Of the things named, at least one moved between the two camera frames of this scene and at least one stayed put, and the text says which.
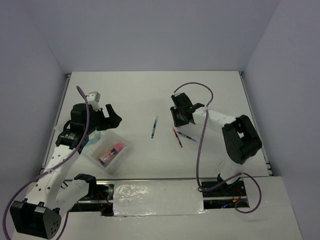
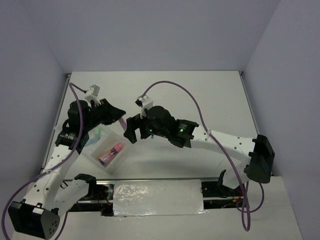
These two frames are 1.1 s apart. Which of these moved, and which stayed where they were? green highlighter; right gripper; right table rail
Moved: right gripper
Stayed: right table rail; green highlighter
